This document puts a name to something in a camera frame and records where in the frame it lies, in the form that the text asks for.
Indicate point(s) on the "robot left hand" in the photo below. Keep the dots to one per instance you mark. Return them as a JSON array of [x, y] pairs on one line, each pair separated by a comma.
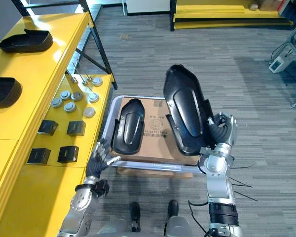
[[97, 163]]

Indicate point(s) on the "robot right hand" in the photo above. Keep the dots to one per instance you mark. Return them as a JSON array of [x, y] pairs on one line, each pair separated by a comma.
[[223, 132]]

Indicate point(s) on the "large black plastic housing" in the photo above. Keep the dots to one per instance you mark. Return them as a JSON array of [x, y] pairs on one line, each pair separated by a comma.
[[185, 108]]

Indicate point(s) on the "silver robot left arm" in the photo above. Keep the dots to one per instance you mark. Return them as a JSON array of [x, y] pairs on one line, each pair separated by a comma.
[[81, 205]]

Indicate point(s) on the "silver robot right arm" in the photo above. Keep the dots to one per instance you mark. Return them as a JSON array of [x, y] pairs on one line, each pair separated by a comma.
[[218, 177]]

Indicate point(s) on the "low yellow shelf rack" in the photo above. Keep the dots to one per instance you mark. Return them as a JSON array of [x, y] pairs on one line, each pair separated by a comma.
[[227, 17]]

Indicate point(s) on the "small black box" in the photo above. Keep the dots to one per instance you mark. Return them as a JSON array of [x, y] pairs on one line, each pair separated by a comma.
[[47, 127], [76, 128], [68, 154], [38, 156]]

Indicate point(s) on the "silver round metal disc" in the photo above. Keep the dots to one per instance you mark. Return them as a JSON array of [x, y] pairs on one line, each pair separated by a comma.
[[93, 97], [65, 94], [97, 81], [56, 102], [89, 112], [69, 106], [76, 96]]

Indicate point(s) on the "flat brown cardboard sheet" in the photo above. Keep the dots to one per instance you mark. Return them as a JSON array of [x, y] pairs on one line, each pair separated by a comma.
[[158, 173]]

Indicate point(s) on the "robot left leg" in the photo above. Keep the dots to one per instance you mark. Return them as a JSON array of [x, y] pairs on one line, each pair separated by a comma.
[[135, 217]]

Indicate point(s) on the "robot leg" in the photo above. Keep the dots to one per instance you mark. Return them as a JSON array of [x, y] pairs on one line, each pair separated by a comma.
[[135, 217], [173, 217]]

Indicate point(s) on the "brown cardboard box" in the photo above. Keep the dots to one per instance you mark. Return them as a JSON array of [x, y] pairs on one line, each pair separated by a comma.
[[155, 128]]

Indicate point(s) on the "white power adapter box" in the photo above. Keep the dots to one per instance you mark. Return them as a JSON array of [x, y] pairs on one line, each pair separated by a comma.
[[277, 64]]

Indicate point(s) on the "thin metal rod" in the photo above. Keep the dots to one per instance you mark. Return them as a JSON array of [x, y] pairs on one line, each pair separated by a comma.
[[80, 74]]

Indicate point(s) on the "robot right leg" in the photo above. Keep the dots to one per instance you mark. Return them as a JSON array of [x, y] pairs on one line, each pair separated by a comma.
[[173, 217]]

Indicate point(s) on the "brown tape scrap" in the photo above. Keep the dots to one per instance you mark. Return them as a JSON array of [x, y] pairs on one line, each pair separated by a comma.
[[124, 36]]

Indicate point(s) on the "small brown cardboard carton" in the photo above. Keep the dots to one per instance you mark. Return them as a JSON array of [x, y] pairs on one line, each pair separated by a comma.
[[267, 4]]

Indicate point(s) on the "dark bin with red edge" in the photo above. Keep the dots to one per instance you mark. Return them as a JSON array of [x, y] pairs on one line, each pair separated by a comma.
[[292, 10]]

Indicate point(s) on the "white cabinet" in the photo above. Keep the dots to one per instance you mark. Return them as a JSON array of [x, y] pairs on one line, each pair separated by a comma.
[[148, 6]]

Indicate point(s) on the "white cart frame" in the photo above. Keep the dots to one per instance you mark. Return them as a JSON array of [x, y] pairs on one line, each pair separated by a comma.
[[153, 166]]

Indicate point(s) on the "yellow shelf unit black frame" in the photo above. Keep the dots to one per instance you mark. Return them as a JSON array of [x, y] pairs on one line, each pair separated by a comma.
[[34, 74]]

